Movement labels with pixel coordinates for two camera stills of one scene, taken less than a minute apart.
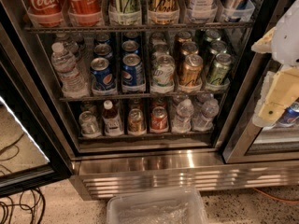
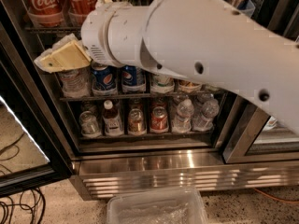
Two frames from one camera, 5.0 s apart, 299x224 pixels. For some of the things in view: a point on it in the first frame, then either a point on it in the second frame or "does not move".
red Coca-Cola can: [84, 3] does not move
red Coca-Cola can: [45, 4] does not move
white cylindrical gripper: [286, 37] to [91, 32]
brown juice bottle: [112, 123] does not move
